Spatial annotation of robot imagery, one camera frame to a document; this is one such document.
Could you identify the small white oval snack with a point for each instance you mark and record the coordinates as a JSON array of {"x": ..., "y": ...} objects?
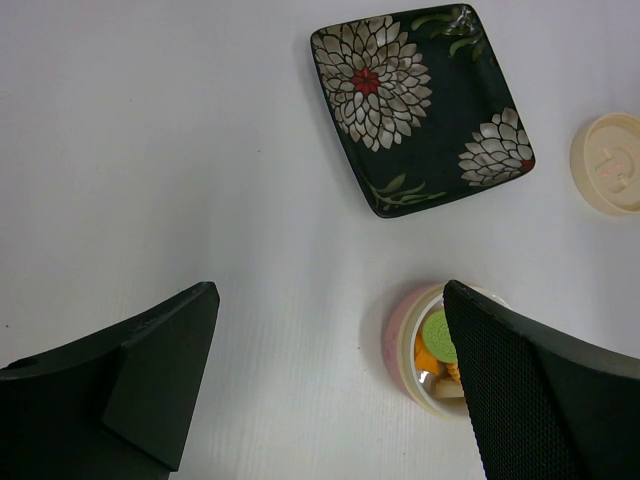
[{"x": 447, "y": 388}]

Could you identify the orange round cracker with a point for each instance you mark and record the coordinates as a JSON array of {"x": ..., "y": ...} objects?
[{"x": 454, "y": 372}]

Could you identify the cream round box lid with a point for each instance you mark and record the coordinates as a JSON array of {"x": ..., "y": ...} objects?
[{"x": 604, "y": 162}]

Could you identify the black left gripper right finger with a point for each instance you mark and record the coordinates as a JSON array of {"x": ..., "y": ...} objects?
[{"x": 543, "y": 404}]

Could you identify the black floral square plate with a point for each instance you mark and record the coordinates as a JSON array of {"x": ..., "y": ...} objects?
[{"x": 421, "y": 107}]

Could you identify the green round cookie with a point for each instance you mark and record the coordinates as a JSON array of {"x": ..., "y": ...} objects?
[{"x": 437, "y": 339}]

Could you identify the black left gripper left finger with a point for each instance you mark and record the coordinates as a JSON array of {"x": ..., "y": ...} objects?
[{"x": 116, "y": 404}]

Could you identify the orange fish shaped snack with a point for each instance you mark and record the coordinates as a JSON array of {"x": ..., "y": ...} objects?
[{"x": 424, "y": 360}]

